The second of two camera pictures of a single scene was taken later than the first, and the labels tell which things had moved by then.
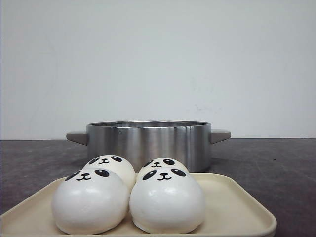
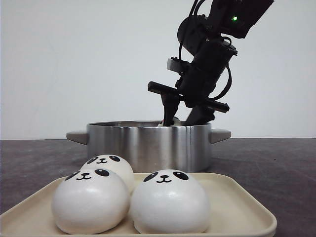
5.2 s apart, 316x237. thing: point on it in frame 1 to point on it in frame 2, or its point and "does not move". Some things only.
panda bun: (89, 201) does not move
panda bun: (166, 200) does not move
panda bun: (117, 164) does not move
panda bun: (163, 162) to (177, 122)
